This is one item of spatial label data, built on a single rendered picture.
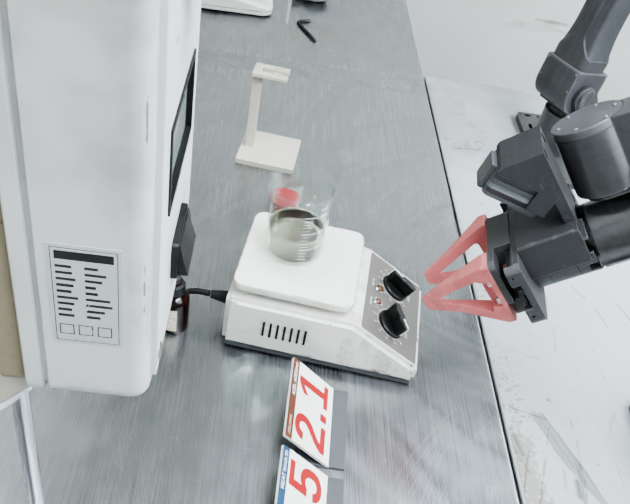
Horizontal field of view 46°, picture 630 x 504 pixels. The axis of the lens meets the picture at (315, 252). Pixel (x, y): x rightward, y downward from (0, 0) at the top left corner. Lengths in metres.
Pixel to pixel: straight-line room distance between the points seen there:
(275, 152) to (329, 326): 0.39
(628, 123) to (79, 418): 0.52
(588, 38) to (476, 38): 1.13
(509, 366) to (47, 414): 0.47
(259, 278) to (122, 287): 0.54
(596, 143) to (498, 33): 1.66
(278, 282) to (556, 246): 0.26
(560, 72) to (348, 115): 0.32
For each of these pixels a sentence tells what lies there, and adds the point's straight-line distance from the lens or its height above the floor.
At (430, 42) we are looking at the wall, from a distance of 2.23.
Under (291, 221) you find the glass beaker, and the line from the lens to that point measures 0.71.
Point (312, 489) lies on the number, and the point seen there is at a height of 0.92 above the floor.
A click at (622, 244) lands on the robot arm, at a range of 0.64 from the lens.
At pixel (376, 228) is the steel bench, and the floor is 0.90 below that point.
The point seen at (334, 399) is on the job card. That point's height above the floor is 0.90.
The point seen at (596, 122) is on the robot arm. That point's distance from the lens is 0.61.
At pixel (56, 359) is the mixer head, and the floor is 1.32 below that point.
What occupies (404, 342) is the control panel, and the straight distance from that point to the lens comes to 0.77.
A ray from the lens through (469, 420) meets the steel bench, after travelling 0.78.
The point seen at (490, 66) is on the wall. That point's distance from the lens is 2.29.
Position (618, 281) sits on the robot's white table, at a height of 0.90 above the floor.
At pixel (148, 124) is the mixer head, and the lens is 0.16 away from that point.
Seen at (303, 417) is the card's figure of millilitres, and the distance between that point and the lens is 0.70.
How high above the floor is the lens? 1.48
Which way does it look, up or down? 40 degrees down
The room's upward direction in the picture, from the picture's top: 12 degrees clockwise
